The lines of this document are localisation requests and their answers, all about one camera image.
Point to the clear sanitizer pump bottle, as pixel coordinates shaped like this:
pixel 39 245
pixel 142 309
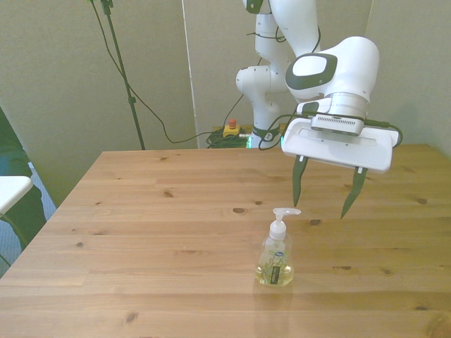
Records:
pixel 275 264

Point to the yellow emergency stop button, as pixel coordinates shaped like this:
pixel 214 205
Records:
pixel 232 128

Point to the white side table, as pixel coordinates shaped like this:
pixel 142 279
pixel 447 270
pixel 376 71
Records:
pixel 12 192

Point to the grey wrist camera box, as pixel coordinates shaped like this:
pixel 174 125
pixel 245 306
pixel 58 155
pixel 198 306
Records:
pixel 336 123

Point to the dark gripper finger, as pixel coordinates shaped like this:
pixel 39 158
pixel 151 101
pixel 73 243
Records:
pixel 354 192
pixel 298 179

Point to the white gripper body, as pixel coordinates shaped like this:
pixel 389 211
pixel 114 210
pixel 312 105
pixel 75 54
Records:
pixel 338 149

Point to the black camera tripod stand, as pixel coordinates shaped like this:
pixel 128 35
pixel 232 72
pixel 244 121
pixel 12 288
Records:
pixel 121 70

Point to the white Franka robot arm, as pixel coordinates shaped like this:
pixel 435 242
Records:
pixel 352 67

